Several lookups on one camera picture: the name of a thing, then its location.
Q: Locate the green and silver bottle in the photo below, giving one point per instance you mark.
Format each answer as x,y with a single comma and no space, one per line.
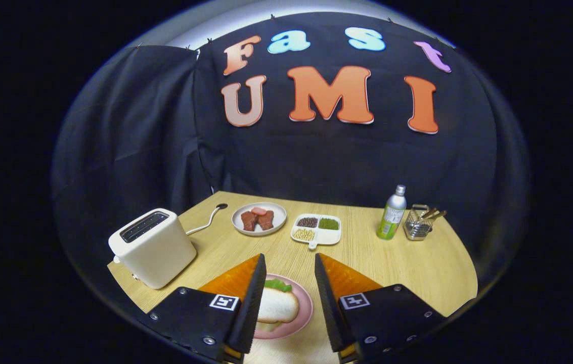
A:
391,215

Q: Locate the pink round plate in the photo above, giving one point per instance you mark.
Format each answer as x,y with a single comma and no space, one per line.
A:
304,308

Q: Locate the white round plate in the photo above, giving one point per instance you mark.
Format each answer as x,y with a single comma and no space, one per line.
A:
278,222

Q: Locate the plain toasted bread slice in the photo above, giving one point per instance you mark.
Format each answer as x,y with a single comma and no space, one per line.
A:
278,306

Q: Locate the brown meat piece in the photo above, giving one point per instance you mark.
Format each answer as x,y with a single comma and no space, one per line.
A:
266,221
249,221

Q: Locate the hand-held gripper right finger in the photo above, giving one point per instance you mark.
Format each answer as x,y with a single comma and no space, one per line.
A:
329,308

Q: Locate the pile of dark beans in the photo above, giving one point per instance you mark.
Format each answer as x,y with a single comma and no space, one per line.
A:
307,222

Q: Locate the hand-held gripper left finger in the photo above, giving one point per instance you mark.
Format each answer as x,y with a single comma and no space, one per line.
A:
246,313

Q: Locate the black backdrop cloth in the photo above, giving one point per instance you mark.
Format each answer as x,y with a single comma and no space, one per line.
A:
326,162

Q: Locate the pink sausage slice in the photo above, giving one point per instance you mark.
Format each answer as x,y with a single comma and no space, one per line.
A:
259,211

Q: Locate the pile of pale soybeans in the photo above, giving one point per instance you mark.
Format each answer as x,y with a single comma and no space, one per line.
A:
304,234

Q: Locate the pile of green beans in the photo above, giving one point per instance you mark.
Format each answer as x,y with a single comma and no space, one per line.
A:
328,223

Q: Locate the white divided dish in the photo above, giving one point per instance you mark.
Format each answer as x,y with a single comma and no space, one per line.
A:
327,236

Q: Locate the green lettuce leaf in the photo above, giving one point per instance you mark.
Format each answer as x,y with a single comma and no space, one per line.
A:
278,285

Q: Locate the white toaster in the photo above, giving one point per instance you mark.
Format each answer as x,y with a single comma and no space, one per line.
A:
157,253

